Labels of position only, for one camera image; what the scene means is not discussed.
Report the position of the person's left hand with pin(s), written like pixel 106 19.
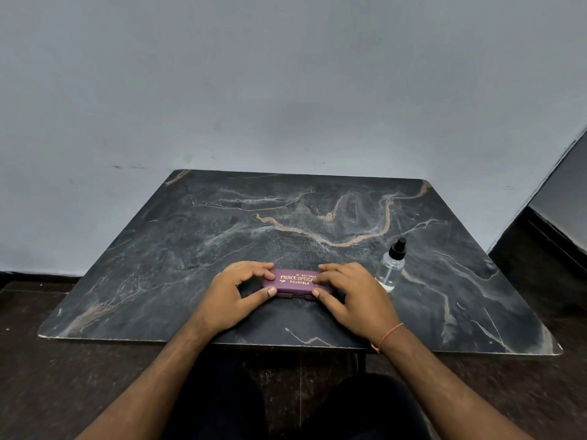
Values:
pixel 234 302

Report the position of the person's right forearm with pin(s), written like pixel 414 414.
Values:
pixel 449 394

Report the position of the person's black trousers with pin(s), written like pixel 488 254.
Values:
pixel 321 407

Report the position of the black skirting board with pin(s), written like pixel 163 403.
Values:
pixel 557 231
pixel 36 277

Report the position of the clear spray bottle black cap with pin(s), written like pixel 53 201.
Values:
pixel 392 265

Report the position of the person's left forearm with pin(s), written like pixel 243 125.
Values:
pixel 151 384

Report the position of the person's right hand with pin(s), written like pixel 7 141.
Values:
pixel 362 307

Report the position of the maroon glasses case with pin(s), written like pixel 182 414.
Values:
pixel 293 281

